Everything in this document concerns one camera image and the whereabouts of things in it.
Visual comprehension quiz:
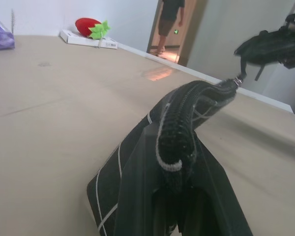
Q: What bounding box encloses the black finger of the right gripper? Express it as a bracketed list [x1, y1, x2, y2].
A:
[245, 29, 287, 50]
[233, 45, 286, 66]

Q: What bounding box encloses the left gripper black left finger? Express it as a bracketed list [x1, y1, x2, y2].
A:
[113, 123, 168, 236]

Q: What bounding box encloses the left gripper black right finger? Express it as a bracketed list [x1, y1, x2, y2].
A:
[176, 134, 254, 236]

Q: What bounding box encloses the black zippered pouch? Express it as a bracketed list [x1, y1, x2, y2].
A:
[87, 60, 248, 236]

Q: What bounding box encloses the brown wooden door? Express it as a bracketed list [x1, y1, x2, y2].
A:
[176, 0, 209, 67]

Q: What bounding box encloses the person in dark shirt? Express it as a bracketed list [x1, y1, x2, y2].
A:
[158, 0, 186, 55]

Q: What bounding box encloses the flat white cardboard box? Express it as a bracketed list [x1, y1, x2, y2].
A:
[59, 29, 118, 50]

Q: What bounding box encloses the red strawberry plush toy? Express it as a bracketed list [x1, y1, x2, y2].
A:
[75, 17, 112, 40]

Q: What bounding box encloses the purple plastic bag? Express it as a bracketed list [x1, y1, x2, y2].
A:
[0, 16, 16, 52]

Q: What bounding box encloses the thin feathery stick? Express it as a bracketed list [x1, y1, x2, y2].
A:
[10, 8, 16, 34]

